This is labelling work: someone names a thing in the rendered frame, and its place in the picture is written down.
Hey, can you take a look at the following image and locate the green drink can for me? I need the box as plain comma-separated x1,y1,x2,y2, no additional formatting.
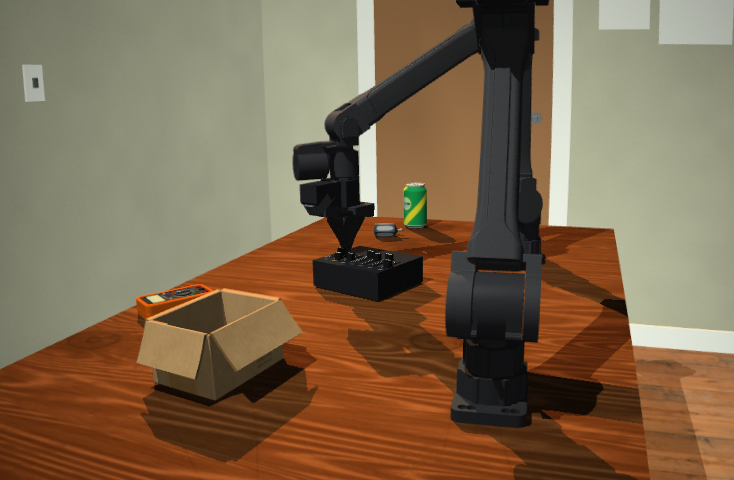
403,183,427,228

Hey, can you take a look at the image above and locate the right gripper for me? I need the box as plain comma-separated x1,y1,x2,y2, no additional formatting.
318,176,375,253

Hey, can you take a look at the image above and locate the orange digital multimeter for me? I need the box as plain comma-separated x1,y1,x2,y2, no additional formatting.
136,284,213,319

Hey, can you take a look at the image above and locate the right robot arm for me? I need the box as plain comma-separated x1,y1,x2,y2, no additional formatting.
293,18,543,254

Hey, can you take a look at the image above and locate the open brown cardboard box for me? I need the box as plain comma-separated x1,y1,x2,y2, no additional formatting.
136,289,303,400

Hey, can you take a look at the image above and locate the dark grey fader panel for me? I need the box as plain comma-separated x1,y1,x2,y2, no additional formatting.
313,246,423,301

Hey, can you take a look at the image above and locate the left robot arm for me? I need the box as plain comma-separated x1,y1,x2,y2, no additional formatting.
445,0,549,428

